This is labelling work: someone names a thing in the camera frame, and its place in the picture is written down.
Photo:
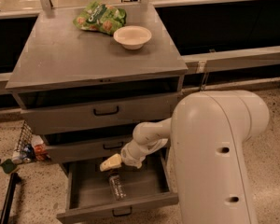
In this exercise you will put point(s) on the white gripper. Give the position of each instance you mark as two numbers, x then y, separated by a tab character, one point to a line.
130	155

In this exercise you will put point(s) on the clear plastic water bottle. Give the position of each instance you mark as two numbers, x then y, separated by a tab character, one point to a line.
116	186

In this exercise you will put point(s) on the green object on floor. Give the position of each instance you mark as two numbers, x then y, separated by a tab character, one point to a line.
9	166

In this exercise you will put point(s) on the wire basket with items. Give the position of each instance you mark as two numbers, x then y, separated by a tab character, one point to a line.
29	147

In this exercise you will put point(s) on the grey drawer cabinet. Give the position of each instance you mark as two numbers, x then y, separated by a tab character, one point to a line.
83	93

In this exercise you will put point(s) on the green chip bag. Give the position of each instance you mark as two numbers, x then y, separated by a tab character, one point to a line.
99	17

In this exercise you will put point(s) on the black stand on floor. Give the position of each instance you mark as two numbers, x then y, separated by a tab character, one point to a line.
13	182

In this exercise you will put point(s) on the grey top drawer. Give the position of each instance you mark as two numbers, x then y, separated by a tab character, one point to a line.
78	117

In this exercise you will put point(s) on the white paper bowl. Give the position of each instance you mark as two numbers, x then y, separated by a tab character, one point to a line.
132	37

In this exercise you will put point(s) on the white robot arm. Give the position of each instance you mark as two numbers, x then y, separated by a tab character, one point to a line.
207	130

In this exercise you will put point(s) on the grey bottom drawer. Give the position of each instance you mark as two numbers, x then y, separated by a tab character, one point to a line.
90	196

